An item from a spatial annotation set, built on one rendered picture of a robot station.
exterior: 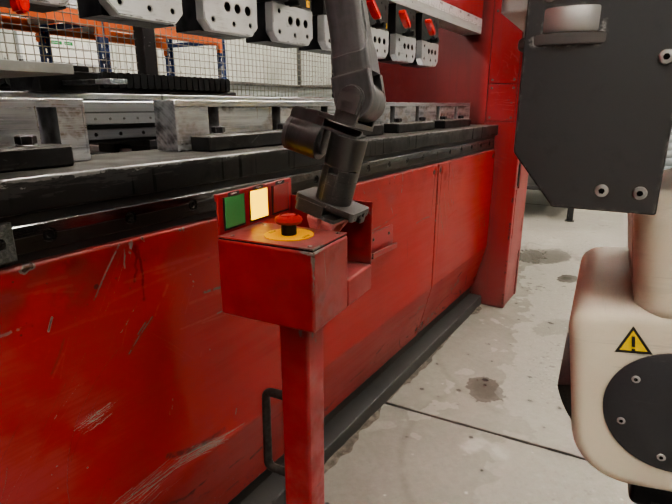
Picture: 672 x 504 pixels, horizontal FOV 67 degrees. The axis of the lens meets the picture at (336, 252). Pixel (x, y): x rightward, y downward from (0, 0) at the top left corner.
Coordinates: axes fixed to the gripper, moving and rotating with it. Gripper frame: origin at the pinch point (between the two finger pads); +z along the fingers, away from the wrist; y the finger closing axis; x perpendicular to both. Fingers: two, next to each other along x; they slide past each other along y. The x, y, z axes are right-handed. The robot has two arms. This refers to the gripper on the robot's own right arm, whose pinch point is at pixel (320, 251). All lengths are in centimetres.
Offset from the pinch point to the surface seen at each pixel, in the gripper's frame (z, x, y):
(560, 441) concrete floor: 60, -74, -58
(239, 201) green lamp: -6.9, 10.2, 10.3
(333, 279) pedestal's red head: -1.2, 9.3, -7.1
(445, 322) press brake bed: 69, -133, -8
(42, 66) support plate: -22.9, 35.7, 18.0
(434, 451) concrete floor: 69, -53, -27
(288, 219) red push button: -7.8, 11.2, 1.0
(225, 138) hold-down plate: -9.2, -9.8, 29.6
